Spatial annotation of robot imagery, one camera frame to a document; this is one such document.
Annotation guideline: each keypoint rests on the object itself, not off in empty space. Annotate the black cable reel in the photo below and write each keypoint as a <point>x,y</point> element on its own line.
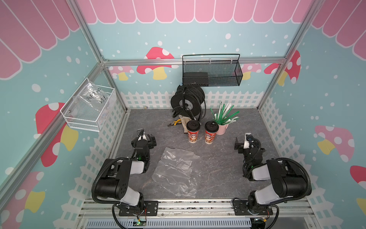
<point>189,102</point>

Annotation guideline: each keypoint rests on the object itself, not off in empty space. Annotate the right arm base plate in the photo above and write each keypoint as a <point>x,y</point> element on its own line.
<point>241,208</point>

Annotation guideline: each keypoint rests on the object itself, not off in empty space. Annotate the pink straw holder cup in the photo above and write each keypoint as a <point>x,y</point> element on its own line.
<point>222,129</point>

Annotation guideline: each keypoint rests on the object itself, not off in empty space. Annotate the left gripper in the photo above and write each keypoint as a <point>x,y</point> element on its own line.
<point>143,140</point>

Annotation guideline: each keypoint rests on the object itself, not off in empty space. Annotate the black box in basket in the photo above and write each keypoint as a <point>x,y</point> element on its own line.
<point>195,79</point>

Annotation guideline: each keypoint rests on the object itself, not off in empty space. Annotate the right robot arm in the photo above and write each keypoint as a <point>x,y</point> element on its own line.
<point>289,179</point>

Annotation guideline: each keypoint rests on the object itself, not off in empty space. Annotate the red milk tea cup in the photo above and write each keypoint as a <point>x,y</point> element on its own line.
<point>211,128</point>
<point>193,128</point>

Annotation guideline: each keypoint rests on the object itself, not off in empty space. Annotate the clear bag in white basket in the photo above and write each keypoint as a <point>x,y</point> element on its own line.
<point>92,96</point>

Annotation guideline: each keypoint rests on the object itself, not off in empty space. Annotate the clear plastic carrier bag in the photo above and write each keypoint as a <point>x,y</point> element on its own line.
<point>178,171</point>

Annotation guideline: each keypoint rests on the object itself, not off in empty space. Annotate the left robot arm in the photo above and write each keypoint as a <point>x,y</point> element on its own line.
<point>111,185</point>

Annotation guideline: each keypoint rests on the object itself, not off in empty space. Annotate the black wire mesh basket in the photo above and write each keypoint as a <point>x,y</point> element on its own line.
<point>222,69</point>

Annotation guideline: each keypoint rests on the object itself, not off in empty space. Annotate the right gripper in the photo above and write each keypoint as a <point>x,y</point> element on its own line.
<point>241,144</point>

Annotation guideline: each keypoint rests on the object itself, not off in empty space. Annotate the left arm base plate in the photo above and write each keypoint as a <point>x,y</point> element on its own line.
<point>149,208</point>

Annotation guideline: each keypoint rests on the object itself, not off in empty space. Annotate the bundle of green white straws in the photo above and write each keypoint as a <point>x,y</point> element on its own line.
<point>224,115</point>

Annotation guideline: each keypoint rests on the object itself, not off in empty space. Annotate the yellow handled pliers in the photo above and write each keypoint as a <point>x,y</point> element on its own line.
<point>175,123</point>

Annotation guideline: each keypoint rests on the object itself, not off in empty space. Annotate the white wire basket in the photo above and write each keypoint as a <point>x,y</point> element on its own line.
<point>84,118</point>

